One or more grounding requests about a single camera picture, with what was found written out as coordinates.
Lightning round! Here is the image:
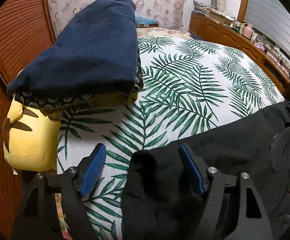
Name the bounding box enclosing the black printed t-shirt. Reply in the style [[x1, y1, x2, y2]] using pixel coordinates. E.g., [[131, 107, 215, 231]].
[[121, 101, 290, 239]]

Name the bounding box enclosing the yellow plush pillow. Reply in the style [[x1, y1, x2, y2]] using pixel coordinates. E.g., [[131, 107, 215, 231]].
[[2, 100, 61, 173]]

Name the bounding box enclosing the pink thermos jug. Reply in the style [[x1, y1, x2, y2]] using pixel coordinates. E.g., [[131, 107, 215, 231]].
[[242, 23, 254, 40]]

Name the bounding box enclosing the grey window blind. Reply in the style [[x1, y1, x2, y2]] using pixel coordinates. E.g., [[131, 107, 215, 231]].
[[244, 0, 290, 57]]

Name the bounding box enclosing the green leaf print bedsheet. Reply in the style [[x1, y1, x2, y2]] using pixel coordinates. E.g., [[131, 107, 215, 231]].
[[58, 36, 283, 239]]

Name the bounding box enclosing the dark patterned folded garment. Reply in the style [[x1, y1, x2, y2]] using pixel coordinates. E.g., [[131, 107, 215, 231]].
[[8, 55, 145, 119]]

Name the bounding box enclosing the cardboard box on sideboard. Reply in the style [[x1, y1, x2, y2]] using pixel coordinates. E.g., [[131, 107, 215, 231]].
[[207, 9, 234, 25]]

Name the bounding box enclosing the long wooden sideboard cabinet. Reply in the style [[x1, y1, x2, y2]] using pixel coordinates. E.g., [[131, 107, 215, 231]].
[[189, 12, 290, 95]]

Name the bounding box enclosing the floral pink blanket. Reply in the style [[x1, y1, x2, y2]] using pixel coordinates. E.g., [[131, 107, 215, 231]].
[[136, 27, 193, 40]]

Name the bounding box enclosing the folded navy blue garment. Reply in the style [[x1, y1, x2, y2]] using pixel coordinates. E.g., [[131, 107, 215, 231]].
[[7, 0, 137, 99]]

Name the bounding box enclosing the blue cloth on box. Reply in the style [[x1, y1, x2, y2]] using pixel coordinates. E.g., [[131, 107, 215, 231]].
[[136, 16, 159, 28]]

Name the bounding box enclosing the brown louvered wardrobe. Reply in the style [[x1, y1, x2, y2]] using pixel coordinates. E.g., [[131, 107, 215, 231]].
[[0, 0, 55, 239]]

